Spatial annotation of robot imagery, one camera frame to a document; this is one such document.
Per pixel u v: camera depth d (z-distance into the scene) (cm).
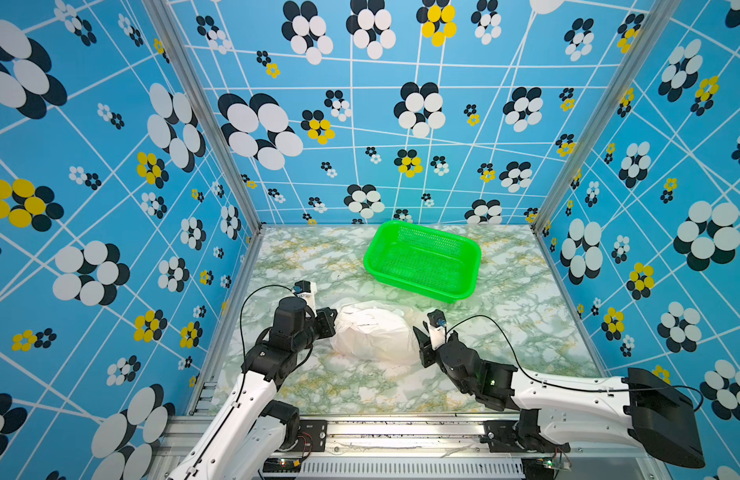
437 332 65
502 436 73
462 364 56
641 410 41
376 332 77
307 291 70
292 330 58
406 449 72
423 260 108
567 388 49
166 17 69
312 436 73
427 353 68
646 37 72
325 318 68
